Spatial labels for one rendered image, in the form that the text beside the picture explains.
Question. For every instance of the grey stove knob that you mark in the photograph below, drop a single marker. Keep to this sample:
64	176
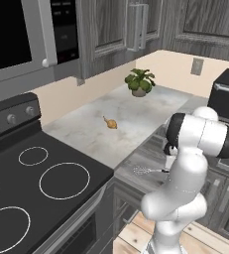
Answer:
11	119
30	110

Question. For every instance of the wide grey wooden cupboard door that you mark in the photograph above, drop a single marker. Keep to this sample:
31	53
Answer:
208	23

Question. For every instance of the silver and black microwave oven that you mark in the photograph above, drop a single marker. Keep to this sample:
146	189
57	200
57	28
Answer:
7	36

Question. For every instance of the black glass hob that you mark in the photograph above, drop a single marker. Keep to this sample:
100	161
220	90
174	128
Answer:
53	165

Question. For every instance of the black oven door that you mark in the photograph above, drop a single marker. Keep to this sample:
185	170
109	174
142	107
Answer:
86	234

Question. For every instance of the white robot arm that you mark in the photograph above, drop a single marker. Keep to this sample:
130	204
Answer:
188	172

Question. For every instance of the grey wall socket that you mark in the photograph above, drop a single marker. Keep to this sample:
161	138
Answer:
197	66

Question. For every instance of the brown onion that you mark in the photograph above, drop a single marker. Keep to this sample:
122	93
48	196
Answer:
112	124

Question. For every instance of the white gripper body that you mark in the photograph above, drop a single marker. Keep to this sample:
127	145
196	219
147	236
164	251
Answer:
171	162

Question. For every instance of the open grey wooden drawer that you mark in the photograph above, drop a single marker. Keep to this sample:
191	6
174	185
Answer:
145	153

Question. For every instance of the green plant in pot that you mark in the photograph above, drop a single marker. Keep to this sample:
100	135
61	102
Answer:
139	81

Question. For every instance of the black toaster oven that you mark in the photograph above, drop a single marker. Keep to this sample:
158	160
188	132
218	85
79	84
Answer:
226	96

